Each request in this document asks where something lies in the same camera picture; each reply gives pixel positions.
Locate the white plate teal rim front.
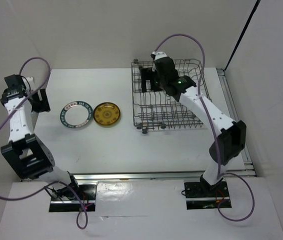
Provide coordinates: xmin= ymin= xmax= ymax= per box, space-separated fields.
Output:
xmin=59 ymin=101 xmax=93 ymax=129

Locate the brown patterned plate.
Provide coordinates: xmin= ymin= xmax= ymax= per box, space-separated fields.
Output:
xmin=93 ymin=102 xmax=121 ymax=128

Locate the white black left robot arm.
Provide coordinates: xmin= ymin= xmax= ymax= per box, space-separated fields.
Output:
xmin=0 ymin=74 xmax=80 ymax=200

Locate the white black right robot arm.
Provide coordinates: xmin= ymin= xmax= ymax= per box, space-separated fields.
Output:
xmin=148 ymin=52 xmax=247 ymax=196

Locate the black corner strip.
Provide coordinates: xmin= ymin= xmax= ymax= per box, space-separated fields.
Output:
xmin=222 ymin=0 xmax=261 ymax=71

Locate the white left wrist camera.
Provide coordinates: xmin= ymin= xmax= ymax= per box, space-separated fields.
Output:
xmin=22 ymin=76 xmax=36 ymax=92

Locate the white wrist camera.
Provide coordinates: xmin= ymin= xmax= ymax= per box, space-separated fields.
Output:
xmin=150 ymin=51 xmax=167 ymax=61
xmin=22 ymin=76 xmax=36 ymax=92

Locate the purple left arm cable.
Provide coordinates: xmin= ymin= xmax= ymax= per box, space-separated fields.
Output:
xmin=0 ymin=57 xmax=89 ymax=230

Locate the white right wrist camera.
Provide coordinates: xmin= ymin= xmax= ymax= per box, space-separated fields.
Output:
xmin=150 ymin=51 xmax=167 ymax=61

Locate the grey wire dish rack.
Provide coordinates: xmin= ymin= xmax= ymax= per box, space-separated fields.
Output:
xmin=131 ymin=59 xmax=206 ymax=134

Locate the aluminium front rail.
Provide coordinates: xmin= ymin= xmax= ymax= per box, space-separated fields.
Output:
xmin=20 ymin=170 xmax=232 ymax=182

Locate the aluminium rail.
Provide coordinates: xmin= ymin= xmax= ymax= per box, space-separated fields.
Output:
xmin=216 ymin=68 xmax=257 ymax=177
xmin=20 ymin=170 xmax=232 ymax=182

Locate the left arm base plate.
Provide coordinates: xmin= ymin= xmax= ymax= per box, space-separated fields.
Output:
xmin=48 ymin=183 xmax=97 ymax=213

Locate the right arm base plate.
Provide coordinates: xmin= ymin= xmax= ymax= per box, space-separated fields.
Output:
xmin=181 ymin=181 xmax=232 ymax=210

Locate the aluminium right side rail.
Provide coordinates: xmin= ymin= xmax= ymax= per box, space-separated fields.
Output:
xmin=216 ymin=68 xmax=257 ymax=177

